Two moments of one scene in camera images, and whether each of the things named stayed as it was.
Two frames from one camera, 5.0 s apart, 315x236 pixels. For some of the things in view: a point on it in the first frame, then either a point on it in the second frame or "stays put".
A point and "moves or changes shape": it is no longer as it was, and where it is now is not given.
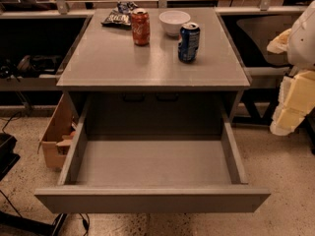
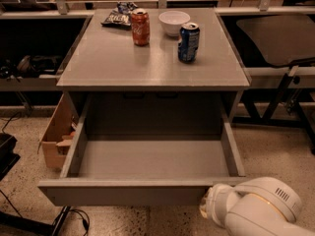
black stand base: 15,225 stays put
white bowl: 173,21 stays put
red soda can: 141,27 stays put
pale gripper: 303,39 to 215,197
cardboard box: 59,132 stays put
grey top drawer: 153,173 moves or changes shape
